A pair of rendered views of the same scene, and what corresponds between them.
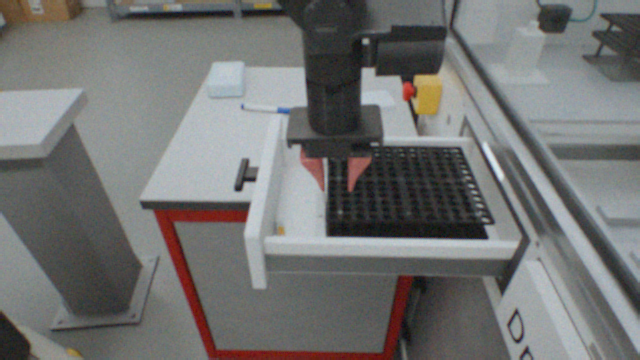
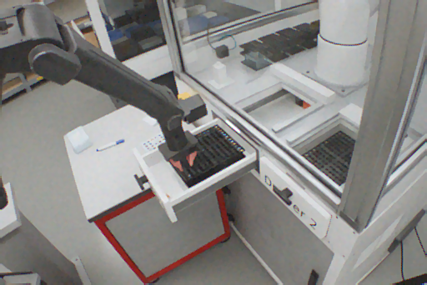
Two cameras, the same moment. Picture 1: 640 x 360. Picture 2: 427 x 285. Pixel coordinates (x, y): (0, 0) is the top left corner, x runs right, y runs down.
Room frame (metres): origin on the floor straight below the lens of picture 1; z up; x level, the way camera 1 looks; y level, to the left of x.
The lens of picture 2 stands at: (-0.24, 0.16, 1.58)
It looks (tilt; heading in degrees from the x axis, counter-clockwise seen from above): 41 degrees down; 334
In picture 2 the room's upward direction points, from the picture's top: 11 degrees counter-clockwise
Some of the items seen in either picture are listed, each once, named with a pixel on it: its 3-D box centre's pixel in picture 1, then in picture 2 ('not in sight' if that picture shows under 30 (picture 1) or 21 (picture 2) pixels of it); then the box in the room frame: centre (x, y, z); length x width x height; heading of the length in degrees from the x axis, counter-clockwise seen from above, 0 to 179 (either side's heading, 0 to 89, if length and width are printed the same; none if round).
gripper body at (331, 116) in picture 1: (334, 105); (175, 138); (0.37, -0.02, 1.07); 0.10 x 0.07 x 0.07; 88
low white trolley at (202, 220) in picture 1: (302, 223); (152, 194); (0.87, 0.05, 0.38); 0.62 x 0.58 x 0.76; 179
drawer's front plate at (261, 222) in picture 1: (269, 190); (152, 182); (0.46, 0.08, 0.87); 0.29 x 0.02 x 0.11; 179
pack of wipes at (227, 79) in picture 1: (227, 78); (78, 139); (1.05, 0.26, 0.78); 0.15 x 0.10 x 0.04; 6
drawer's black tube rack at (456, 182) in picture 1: (398, 194); (204, 157); (0.46, -0.12, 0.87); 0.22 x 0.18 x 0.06; 89
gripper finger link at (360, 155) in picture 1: (338, 159); (183, 156); (0.37, -0.02, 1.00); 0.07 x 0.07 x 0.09; 88
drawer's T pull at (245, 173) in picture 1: (250, 174); (142, 180); (0.46, 0.10, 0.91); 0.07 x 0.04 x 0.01; 179
